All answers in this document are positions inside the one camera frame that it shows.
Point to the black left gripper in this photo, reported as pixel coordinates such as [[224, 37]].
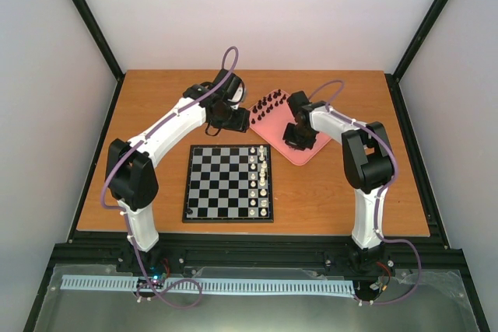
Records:
[[241, 125]]

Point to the pink plastic tray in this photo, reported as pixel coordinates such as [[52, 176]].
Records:
[[271, 128]]

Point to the light blue cable duct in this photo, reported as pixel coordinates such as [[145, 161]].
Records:
[[210, 286]]

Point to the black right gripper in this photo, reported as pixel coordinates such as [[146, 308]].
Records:
[[290, 142]]

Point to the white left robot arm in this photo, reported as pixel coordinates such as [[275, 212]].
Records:
[[131, 184]]

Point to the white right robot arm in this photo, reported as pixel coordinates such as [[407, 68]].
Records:
[[369, 164]]

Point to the black aluminium frame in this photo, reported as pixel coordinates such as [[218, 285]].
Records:
[[93, 248]]

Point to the black and white chessboard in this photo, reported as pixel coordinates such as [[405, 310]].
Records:
[[218, 184]]

